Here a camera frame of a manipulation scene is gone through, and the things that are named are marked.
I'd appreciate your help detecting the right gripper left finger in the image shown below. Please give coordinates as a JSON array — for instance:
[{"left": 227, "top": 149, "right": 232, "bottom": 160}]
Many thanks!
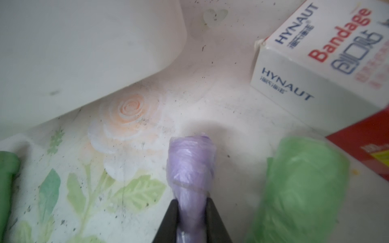
[{"left": 152, "top": 199, "right": 179, "bottom": 243}]

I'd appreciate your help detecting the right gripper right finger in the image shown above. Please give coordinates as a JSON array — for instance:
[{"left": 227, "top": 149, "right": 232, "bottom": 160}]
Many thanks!
[{"left": 205, "top": 197, "right": 232, "bottom": 243}]

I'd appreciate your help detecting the purple roll top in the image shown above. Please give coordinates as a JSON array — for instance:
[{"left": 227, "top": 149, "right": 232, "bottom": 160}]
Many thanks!
[{"left": 166, "top": 135, "right": 216, "bottom": 243}]

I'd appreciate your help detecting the white plastic drawer unit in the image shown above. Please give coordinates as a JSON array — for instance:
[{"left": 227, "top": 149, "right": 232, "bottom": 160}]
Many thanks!
[{"left": 1, "top": 1, "right": 187, "bottom": 139}]

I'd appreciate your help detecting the green roll top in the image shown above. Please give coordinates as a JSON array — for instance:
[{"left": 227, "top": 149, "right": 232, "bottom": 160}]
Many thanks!
[{"left": 245, "top": 137, "right": 350, "bottom": 243}]

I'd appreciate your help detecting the green roll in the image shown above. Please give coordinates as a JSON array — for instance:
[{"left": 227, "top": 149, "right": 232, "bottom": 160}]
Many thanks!
[
  {"left": 245, "top": 137, "right": 350, "bottom": 243},
  {"left": 1, "top": 151, "right": 21, "bottom": 243}
]

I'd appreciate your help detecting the green roll upper left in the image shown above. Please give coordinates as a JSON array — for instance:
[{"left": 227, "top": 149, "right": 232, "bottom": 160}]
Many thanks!
[{"left": 1, "top": 151, "right": 21, "bottom": 243}]

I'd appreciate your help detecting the red white carton box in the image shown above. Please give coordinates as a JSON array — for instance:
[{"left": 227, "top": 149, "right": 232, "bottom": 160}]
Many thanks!
[{"left": 250, "top": 0, "right": 389, "bottom": 183}]

